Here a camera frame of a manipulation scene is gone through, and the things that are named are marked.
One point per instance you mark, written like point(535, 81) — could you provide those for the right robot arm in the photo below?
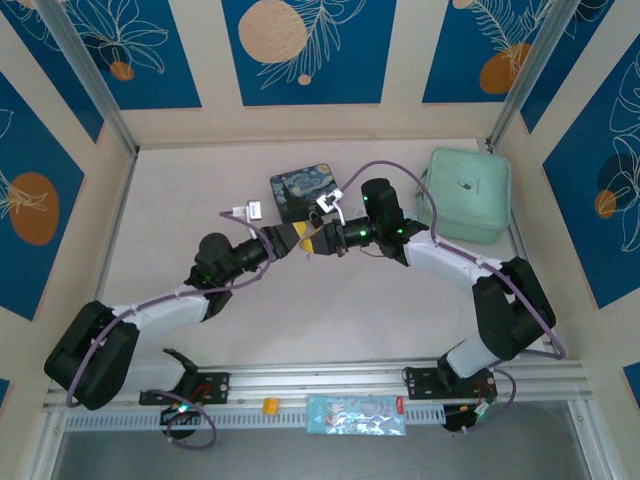
point(450, 260)

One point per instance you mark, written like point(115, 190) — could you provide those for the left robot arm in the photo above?
point(165, 305)

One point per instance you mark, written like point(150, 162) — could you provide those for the starry night tin box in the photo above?
point(300, 187)

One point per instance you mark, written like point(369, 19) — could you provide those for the mint green zip case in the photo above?
point(467, 192)

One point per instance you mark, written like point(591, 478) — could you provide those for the small yellow block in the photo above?
point(271, 405)

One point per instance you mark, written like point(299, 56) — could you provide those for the light blue tissue packet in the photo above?
point(355, 415)

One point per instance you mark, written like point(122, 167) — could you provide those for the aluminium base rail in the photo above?
point(320, 380)

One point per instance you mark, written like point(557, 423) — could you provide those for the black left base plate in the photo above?
point(215, 387)

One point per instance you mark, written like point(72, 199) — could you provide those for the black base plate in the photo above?
point(215, 387)
point(422, 382)

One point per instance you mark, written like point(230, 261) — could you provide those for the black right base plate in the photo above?
point(422, 382)

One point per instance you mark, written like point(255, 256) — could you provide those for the blue floral wall poster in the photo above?
point(130, 50)
point(310, 50)
point(490, 50)
point(35, 200)
point(595, 200)
point(50, 85)
point(575, 60)

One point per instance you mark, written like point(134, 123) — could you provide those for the aluminium frame post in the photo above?
point(530, 70)
point(85, 70)

